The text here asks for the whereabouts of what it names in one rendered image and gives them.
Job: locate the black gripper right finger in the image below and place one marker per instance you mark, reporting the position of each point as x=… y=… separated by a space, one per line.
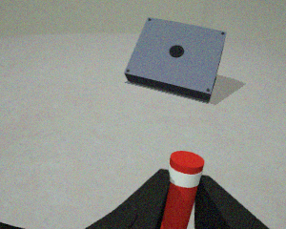
x=216 y=209

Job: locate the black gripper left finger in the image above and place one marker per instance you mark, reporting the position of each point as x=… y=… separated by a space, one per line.
x=143 y=210

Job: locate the red cylinder with white band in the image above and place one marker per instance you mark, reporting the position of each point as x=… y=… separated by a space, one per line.
x=185 y=170

